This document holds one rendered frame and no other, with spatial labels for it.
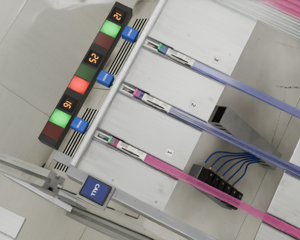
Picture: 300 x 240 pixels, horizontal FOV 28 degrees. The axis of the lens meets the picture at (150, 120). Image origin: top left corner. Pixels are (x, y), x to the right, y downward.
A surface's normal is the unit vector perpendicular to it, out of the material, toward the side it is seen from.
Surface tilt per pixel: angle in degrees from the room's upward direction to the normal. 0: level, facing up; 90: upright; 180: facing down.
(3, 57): 0
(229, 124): 0
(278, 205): 42
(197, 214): 0
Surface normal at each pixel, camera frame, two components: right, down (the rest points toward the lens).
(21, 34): 0.61, 0.11
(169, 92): 0.01, -0.25
